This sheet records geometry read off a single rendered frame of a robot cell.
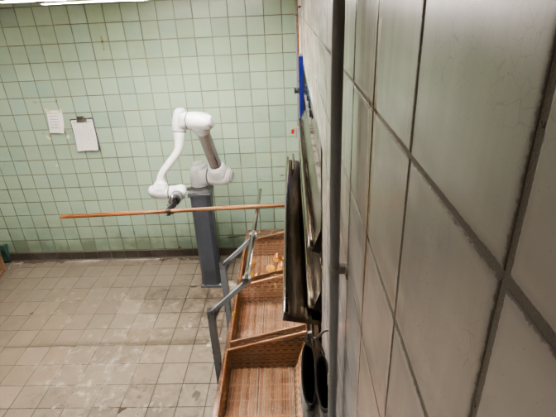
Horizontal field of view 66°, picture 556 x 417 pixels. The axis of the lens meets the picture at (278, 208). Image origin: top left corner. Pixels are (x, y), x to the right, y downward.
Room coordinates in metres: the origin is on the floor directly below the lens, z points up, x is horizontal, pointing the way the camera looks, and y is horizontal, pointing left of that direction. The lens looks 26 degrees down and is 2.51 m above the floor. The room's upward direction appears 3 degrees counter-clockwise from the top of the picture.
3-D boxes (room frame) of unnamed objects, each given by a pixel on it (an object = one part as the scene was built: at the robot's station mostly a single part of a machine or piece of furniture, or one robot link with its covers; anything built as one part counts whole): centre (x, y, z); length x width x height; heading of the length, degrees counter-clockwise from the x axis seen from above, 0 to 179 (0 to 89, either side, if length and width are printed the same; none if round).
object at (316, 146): (2.17, -0.22, 1.99); 1.80 x 0.08 x 0.21; 177
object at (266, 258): (2.76, 0.06, 0.72); 0.56 x 0.49 x 0.28; 178
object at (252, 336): (2.15, 0.08, 0.72); 0.56 x 0.49 x 0.28; 178
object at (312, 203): (2.17, -0.19, 1.80); 1.79 x 0.11 x 0.19; 177
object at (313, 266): (2.17, -0.19, 1.54); 1.79 x 0.11 x 0.19; 177
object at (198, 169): (3.52, 0.68, 1.17); 0.18 x 0.16 x 0.22; 75
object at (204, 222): (3.52, 0.69, 0.50); 0.21 x 0.21 x 1.00; 88
